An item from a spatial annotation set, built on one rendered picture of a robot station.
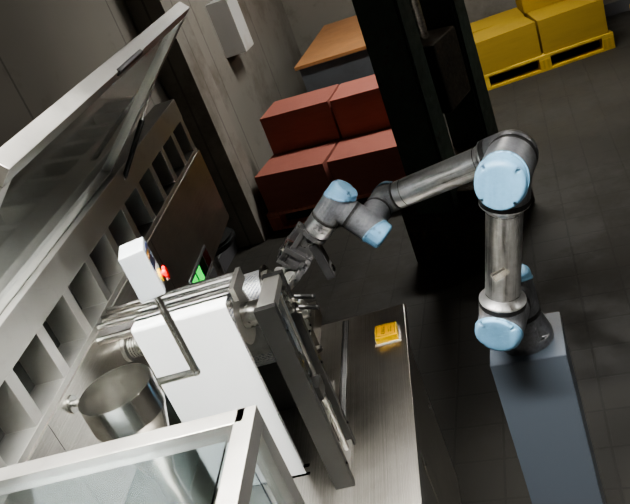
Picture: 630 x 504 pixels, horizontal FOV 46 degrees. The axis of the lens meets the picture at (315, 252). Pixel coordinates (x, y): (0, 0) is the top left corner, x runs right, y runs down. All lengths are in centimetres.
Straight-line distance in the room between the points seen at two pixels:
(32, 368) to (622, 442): 217
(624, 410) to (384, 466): 151
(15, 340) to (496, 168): 104
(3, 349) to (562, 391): 140
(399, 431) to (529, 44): 539
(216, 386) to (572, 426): 100
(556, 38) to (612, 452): 464
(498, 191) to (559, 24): 542
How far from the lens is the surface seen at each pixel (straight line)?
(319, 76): 660
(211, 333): 172
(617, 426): 315
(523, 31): 696
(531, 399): 215
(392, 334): 227
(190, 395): 185
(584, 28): 710
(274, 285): 165
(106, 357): 184
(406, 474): 186
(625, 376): 336
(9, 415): 158
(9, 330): 157
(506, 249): 177
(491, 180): 165
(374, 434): 199
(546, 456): 230
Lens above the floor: 218
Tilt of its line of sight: 26 degrees down
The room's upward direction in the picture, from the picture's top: 22 degrees counter-clockwise
